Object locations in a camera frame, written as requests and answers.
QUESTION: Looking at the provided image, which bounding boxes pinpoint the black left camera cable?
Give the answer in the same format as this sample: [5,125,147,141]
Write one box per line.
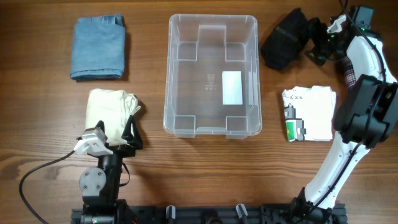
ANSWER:
[19,150,76,224]

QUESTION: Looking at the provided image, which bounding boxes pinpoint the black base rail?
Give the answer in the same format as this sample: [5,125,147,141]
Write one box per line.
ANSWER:
[70,204,348,224]

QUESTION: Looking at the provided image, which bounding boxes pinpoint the folded white printed t-shirt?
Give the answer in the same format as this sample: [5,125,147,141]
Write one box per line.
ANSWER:
[282,86,336,142]

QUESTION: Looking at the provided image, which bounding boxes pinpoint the folded blue denim jeans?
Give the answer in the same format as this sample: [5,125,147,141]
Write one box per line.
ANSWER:
[70,14,126,81]

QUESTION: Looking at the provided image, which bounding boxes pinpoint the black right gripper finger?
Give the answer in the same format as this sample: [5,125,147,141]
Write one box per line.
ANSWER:
[304,48,330,66]
[308,17,326,39]

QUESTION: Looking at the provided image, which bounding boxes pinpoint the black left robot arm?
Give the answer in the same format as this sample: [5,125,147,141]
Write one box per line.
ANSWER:
[71,115,143,224]

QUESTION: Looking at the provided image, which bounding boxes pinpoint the folded cream white garment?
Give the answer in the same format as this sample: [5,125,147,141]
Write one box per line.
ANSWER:
[85,88,141,146]

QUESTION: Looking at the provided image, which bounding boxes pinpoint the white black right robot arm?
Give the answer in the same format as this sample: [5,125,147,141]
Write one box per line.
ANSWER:
[284,19,397,223]

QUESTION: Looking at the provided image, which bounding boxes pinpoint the black garment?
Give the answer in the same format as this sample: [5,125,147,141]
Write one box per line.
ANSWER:
[260,7,313,71]

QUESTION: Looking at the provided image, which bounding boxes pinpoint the white label in container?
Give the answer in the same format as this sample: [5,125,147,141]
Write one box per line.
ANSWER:
[222,71,243,105]

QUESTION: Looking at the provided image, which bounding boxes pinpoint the clear plastic storage container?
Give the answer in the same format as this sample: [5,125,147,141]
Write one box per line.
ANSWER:
[163,14,262,139]

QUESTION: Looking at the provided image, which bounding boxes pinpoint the red plaid shirt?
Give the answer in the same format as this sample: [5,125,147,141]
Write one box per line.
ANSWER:
[342,57,356,91]

